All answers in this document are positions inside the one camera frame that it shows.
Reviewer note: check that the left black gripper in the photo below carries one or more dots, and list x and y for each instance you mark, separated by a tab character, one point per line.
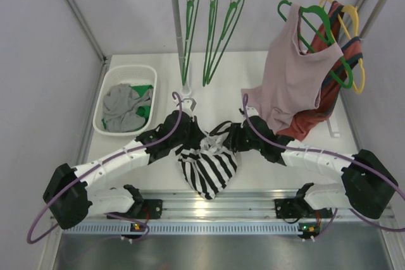
196	129

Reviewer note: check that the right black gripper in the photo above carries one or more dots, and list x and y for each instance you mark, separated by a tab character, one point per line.
233	141

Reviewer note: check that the black white striped tank top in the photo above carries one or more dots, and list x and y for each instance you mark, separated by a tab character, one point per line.
206	164

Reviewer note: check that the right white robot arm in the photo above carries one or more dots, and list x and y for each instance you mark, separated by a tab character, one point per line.
359	181

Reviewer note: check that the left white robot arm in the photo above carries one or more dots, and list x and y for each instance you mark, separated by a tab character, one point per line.
76	193

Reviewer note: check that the pink tank top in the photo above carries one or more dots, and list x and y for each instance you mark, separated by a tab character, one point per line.
291	80

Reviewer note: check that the rust red tank top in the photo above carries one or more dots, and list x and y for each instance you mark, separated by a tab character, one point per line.
304	121

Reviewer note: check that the yellow hanger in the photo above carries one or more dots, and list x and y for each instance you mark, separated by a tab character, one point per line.
353	13

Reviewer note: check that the green cloth in basket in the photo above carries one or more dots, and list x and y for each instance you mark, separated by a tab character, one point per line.
144	93

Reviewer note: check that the grey cloth in basket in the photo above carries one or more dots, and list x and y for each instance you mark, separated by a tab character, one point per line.
120	108

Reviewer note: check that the white plastic laundry basket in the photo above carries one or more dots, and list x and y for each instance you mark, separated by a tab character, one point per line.
126	100

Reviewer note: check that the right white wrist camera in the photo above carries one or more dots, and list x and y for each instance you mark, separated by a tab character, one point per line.
250	112

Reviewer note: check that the aluminium mounting rail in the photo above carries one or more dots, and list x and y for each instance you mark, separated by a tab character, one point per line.
228	206

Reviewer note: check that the slotted grey cable duct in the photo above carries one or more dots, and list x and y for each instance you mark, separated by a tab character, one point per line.
192	228

